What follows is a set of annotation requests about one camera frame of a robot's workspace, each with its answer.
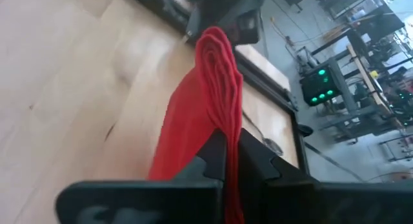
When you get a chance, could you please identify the red cloth napkin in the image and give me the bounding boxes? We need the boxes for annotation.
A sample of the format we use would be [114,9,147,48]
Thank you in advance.
[147,26,246,224]

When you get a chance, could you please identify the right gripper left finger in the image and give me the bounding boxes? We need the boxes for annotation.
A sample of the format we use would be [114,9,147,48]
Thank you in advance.
[55,128,227,224]

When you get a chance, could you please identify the black floor cable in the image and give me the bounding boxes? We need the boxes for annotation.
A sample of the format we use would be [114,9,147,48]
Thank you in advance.
[305,141,365,183]

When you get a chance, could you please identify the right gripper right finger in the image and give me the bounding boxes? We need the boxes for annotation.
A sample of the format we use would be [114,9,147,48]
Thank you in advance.
[239,127,413,224]

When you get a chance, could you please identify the metal spoon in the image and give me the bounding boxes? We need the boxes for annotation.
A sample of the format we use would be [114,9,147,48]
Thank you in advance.
[241,110,285,156]

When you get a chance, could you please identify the black box green lights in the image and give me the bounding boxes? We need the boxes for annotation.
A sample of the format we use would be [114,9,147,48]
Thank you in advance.
[299,65,343,107]

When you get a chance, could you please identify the wooden workbench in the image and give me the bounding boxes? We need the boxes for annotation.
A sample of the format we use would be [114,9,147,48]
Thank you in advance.
[311,10,413,131]

